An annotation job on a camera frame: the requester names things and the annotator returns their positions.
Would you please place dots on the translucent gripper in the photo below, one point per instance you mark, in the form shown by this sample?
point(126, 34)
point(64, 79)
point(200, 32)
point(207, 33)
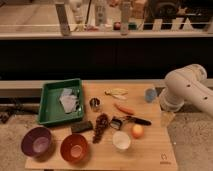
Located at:
point(166, 118)

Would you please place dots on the orange yellow apple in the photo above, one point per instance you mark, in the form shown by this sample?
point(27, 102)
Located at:
point(137, 131)

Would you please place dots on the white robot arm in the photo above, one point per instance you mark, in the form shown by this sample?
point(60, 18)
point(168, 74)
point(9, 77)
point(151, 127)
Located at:
point(185, 84)

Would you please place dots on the blue cup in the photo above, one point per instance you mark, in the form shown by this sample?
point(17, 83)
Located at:
point(150, 95)

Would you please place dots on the small metal cup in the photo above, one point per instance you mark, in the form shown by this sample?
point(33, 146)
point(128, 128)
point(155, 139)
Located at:
point(95, 104)

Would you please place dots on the orange carrot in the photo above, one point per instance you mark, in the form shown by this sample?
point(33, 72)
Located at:
point(124, 109)

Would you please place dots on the wooden board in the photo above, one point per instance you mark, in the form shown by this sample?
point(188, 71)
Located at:
point(152, 152)

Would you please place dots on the brown grape bunch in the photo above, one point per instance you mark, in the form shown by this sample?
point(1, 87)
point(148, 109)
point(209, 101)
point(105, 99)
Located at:
point(102, 123)

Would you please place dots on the dark rectangular block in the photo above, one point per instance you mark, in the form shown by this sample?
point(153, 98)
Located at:
point(80, 127)

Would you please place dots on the orange bowl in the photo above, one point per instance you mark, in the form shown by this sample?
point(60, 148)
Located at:
point(74, 148)

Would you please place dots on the clear plastic bag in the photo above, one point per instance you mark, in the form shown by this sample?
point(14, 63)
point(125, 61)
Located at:
point(68, 100)

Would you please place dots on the green plastic tray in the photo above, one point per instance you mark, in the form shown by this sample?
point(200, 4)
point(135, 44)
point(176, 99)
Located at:
point(51, 112)

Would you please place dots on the purple bowl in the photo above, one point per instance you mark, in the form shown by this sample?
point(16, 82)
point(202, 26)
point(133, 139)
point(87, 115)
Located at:
point(36, 142)

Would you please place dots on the black handled peeler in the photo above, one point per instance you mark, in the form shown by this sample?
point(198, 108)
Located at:
point(118, 122)

